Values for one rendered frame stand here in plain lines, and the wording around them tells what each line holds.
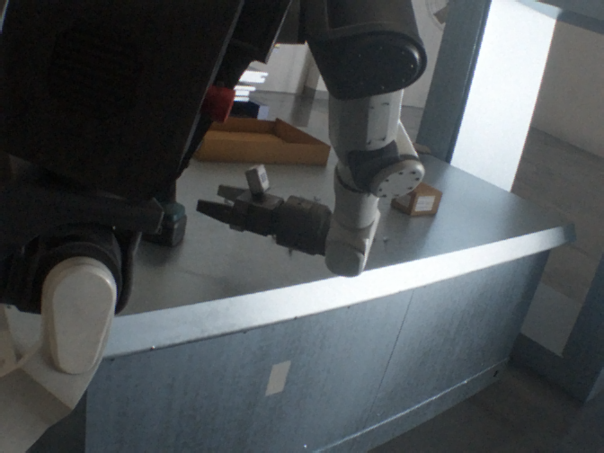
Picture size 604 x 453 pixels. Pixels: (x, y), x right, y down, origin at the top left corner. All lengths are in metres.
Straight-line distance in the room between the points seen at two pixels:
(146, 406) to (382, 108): 0.67
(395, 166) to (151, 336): 0.43
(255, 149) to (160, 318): 0.92
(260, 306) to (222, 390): 0.22
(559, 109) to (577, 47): 1.13
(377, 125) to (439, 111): 2.02
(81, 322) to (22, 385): 0.12
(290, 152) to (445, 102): 1.06
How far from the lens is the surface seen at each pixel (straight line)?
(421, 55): 0.66
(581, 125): 11.00
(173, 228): 1.20
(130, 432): 1.20
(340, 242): 1.05
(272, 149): 1.87
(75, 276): 0.69
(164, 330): 1.01
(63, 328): 0.72
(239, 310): 1.10
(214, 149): 1.77
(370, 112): 0.78
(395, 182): 0.89
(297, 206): 1.12
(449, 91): 2.80
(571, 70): 11.16
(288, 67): 7.32
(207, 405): 1.27
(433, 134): 2.84
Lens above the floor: 1.14
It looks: 18 degrees down
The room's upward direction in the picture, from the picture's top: 14 degrees clockwise
